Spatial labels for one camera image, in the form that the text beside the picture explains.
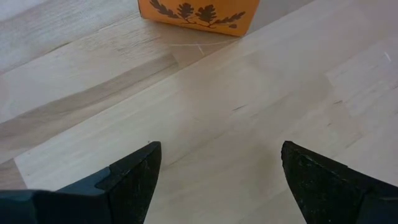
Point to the orange cereal box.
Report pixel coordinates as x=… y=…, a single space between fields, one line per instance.
x=155 y=17

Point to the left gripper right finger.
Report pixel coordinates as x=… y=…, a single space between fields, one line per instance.
x=326 y=193

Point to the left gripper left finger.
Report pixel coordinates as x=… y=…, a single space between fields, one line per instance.
x=124 y=193

